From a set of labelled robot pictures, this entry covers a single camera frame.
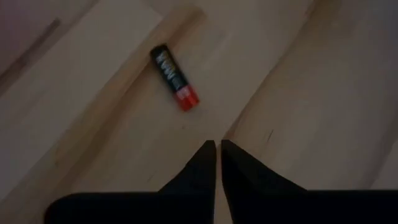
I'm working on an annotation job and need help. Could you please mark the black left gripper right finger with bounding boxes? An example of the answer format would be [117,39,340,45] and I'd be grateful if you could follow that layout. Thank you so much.
[221,139,398,224]

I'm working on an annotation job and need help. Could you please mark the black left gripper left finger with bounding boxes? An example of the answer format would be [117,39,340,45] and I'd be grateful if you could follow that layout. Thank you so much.
[45,140,217,224]

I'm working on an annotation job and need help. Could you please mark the black battery with red end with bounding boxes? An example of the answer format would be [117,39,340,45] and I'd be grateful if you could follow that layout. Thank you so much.
[149,43,200,112]

